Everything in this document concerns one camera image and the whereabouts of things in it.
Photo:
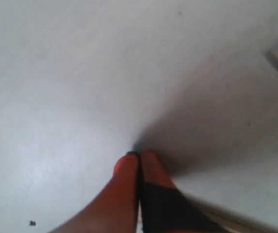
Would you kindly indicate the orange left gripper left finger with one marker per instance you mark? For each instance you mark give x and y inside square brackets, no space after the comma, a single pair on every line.
[115,209]

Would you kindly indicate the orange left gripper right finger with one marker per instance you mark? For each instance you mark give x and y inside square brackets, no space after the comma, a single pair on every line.
[164,208]

